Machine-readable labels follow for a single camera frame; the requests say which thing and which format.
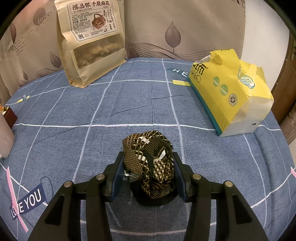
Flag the black gold patterned cloth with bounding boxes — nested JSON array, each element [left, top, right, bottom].
[[122, 130, 178, 206]]

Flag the blue plaid bed sheet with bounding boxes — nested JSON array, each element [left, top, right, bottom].
[[1, 58, 295, 240]]

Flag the yellow tissue pack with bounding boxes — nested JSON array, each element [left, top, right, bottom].
[[189, 49, 274, 137]]

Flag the pink ceramic mug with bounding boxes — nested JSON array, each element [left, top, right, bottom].
[[0, 114, 15, 158]]

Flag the brown wooden door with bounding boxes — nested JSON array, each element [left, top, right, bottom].
[[270, 37, 296, 125]]

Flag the kraft paper snack bag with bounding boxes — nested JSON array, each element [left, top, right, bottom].
[[54, 1, 125, 88]]

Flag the beige leaf print curtain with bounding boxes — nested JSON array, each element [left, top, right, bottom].
[[1, 1, 246, 104]]

